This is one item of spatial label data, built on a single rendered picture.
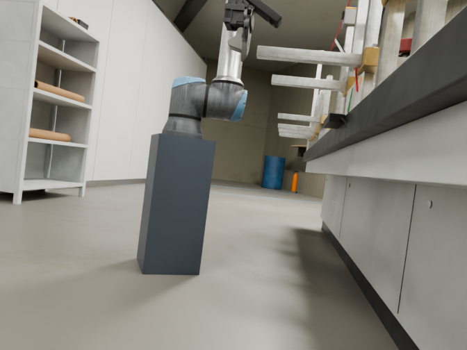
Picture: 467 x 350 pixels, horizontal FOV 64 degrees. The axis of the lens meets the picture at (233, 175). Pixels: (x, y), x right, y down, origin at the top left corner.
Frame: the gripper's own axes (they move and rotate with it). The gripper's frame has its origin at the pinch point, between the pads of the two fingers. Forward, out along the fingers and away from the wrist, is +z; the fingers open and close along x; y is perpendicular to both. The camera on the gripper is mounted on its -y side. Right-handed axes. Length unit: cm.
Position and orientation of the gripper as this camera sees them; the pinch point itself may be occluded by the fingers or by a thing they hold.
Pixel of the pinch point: (244, 57)
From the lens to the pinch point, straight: 115.2
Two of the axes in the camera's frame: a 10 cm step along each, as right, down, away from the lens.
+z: -1.3, 9.9, 0.3
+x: -1.4, 0.1, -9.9
